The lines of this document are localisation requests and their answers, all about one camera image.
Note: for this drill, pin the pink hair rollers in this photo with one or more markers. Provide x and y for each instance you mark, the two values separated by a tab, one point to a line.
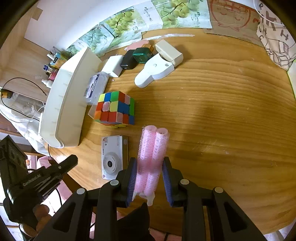
152	149

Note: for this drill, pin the multicolour puzzle cube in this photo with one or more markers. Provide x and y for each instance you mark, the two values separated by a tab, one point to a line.
115	109

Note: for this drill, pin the brown cardboard drawing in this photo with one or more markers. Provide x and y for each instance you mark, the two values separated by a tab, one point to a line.
232	19

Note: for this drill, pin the green and gold perfume bottle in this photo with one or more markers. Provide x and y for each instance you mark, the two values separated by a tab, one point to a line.
143	54

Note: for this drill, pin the yellow hanging tag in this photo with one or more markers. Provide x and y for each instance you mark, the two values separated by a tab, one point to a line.
6	94

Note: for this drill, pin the red can pen holder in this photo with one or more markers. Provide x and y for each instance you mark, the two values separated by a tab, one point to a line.
53	75

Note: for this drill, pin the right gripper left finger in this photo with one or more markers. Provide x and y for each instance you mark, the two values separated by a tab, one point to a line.
131	174

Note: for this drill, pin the small clear plastic box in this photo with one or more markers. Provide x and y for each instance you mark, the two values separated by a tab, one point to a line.
92	111

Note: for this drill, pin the patterned canvas bag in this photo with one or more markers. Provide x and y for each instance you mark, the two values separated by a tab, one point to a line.
274	36

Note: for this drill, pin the orange juice carton holder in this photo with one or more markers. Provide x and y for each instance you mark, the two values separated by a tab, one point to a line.
57	59

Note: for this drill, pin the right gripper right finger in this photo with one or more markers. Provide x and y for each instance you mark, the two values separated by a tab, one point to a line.
167	175

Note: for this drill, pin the white compact digital camera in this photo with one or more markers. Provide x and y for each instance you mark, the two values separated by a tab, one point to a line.
114	156

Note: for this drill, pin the cream rectangular box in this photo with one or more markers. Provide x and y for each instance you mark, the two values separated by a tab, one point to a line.
169	53

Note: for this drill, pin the white plastic organizer tray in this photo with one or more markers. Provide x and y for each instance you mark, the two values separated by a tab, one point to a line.
65	108

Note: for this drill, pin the white spray bottle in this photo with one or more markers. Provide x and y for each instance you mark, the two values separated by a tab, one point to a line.
48	83

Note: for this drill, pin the pink oval case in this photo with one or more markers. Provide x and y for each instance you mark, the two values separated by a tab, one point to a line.
135	45

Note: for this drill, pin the labelled clear plastic box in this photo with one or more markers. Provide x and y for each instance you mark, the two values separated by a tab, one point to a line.
95	87

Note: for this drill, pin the white square charger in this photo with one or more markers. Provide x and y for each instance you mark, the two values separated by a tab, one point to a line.
113	66

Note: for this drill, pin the grape picture strip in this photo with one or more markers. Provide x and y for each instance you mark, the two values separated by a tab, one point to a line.
127	26

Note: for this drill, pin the person's left hand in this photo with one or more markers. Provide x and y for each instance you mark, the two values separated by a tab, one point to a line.
41	212

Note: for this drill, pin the black plug adapter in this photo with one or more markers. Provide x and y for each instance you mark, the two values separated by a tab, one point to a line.
128	62

